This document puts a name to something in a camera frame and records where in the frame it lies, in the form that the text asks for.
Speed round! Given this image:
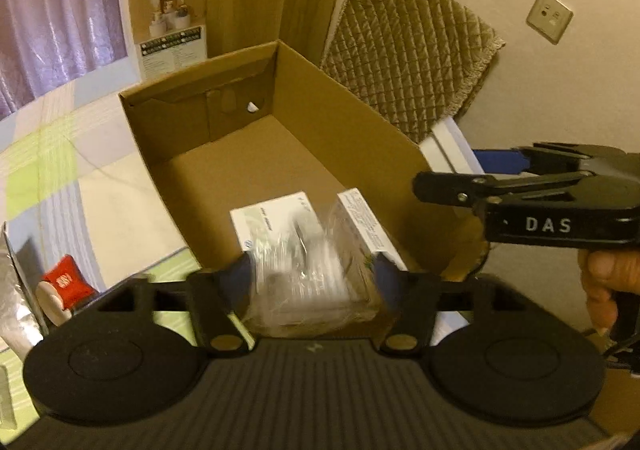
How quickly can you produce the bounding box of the white product box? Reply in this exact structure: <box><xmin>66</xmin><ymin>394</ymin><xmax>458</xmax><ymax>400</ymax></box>
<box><xmin>117</xmin><ymin>0</ymin><xmax>209</xmax><ymax>81</ymax></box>

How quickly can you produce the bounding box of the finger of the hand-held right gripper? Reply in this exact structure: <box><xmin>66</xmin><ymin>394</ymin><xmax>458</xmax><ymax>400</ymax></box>
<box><xmin>472</xmin><ymin>143</ymin><xmax>631</xmax><ymax>177</ymax></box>
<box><xmin>412</xmin><ymin>169</ymin><xmax>593</xmax><ymax>211</ymax></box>

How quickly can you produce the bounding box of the silver foil bag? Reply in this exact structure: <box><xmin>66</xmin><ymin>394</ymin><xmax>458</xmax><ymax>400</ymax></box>
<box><xmin>0</xmin><ymin>220</ymin><xmax>103</xmax><ymax>363</ymax></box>

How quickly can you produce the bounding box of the small white green-striped box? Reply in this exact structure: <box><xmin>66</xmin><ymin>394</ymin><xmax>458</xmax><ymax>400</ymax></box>
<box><xmin>336</xmin><ymin>187</ymin><xmax>408</xmax><ymax>273</ymax></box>

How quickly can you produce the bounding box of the red packet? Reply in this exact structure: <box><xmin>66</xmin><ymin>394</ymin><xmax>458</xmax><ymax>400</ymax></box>
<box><xmin>41</xmin><ymin>255</ymin><xmax>97</xmax><ymax>311</ymax></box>

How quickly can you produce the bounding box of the large white medicine box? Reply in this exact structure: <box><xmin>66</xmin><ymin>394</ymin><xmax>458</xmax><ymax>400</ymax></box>
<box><xmin>229</xmin><ymin>190</ymin><xmax>321</xmax><ymax>261</ymax></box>

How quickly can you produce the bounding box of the purple curtain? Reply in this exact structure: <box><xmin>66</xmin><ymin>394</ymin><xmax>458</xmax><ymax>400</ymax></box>
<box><xmin>0</xmin><ymin>0</ymin><xmax>143</xmax><ymax>123</ymax></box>

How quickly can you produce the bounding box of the beige wall socket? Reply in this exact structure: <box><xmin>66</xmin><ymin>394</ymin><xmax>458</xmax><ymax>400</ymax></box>
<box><xmin>526</xmin><ymin>0</ymin><xmax>574</xmax><ymax>44</ymax></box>

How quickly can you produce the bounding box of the quilted beige chair cover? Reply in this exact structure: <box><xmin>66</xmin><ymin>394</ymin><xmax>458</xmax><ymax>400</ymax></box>
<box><xmin>320</xmin><ymin>0</ymin><xmax>507</xmax><ymax>146</ymax></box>

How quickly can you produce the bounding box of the clear crinkled plastic packet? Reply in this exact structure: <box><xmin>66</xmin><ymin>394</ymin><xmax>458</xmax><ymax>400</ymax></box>
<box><xmin>244</xmin><ymin>203</ymin><xmax>398</xmax><ymax>331</ymax></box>

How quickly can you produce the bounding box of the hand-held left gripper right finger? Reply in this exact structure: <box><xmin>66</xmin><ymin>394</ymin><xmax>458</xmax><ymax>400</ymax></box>
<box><xmin>371</xmin><ymin>253</ymin><xmax>528</xmax><ymax>359</ymax></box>

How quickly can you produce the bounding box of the person's right hand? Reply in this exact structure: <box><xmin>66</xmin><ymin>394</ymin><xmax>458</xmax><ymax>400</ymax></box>
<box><xmin>577</xmin><ymin>249</ymin><xmax>639</xmax><ymax>337</ymax></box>

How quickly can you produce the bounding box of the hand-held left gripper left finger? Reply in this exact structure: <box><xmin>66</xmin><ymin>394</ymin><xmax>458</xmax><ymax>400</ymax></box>
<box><xmin>97</xmin><ymin>251</ymin><xmax>257</xmax><ymax>359</ymax></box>

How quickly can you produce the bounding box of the brown cardboard box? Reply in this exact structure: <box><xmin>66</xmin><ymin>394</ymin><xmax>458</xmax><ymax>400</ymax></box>
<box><xmin>118</xmin><ymin>39</ymin><xmax>483</xmax><ymax>343</ymax></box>

